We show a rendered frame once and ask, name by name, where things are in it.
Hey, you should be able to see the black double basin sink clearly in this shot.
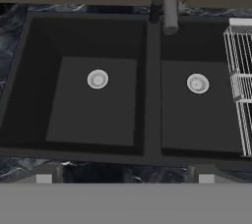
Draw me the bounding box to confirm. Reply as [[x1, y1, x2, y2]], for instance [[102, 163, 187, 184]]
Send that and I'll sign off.
[[0, 11, 252, 171]]

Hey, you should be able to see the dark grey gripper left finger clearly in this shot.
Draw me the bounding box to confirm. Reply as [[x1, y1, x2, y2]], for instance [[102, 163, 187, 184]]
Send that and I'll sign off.
[[20, 164, 65, 185]]

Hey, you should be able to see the grey sink tap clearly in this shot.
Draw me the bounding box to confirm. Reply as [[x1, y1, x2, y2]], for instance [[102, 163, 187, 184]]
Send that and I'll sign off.
[[149, 0, 180, 36]]

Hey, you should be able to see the grey tap lever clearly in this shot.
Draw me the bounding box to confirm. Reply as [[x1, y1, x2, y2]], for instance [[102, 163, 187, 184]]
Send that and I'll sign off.
[[177, 0, 192, 14]]

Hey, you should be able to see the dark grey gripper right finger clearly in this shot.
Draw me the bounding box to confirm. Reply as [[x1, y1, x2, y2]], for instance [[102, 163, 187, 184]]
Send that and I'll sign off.
[[187, 164, 233, 185]]

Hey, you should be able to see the white round sink drain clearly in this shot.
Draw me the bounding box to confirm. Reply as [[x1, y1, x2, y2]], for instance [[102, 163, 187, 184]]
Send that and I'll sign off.
[[86, 68, 110, 90], [186, 72, 211, 95]]

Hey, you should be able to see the white wire dish rack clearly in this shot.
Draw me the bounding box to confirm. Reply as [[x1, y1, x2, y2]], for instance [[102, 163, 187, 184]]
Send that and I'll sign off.
[[222, 17, 252, 158]]

